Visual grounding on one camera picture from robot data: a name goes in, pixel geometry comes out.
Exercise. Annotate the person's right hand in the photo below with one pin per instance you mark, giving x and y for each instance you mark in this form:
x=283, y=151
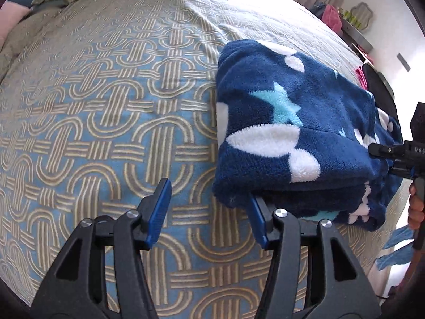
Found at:
x=415, y=209

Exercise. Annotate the dark wall switch plate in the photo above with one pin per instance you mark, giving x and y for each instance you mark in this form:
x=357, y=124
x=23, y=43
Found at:
x=403, y=61

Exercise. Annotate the navy star mouse fleece blanket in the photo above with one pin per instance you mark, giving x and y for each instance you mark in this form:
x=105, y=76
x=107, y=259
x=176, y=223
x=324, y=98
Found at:
x=285, y=133

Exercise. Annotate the grey pillow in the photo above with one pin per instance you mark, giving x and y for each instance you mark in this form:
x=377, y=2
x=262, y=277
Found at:
x=49, y=3

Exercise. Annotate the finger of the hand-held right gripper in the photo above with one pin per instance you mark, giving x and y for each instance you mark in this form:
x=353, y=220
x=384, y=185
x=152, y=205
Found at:
x=400, y=172
x=385, y=150

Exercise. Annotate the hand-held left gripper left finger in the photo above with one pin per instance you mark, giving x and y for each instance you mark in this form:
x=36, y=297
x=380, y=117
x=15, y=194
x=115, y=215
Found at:
x=159, y=206

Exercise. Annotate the black garment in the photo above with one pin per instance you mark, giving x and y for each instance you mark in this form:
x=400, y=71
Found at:
x=377, y=86

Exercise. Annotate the light blue cloth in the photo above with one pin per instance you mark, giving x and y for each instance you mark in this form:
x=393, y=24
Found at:
x=395, y=246

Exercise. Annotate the pink garment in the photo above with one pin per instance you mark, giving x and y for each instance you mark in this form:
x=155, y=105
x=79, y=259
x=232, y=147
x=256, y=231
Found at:
x=361, y=78

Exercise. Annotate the dark blue garment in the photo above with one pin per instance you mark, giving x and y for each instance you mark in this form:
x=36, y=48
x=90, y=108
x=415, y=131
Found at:
x=319, y=10

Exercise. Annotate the grey dressing table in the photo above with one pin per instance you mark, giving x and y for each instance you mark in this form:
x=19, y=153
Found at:
x=360, y=35

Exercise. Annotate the red cloth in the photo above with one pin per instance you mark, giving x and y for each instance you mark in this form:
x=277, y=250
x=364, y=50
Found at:
x=333, y=18

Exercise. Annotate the pink pillow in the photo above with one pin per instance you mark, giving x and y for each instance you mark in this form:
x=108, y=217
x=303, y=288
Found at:
x=11, y=20

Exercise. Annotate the scalloped vanity mirror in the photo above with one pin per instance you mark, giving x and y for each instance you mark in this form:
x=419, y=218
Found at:
x=363, y=11

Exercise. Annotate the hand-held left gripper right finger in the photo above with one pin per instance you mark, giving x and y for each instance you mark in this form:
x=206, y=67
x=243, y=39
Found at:
x=259, y=221

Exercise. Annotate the patterned pillow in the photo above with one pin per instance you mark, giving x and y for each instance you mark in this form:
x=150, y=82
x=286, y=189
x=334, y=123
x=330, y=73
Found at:
x=33, y=36

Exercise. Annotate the bed with patterned sheet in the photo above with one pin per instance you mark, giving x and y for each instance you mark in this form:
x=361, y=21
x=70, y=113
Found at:
x=99, y=106

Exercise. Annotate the row of green bottles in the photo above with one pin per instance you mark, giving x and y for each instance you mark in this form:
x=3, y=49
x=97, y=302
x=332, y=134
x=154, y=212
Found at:
x=351, y=17

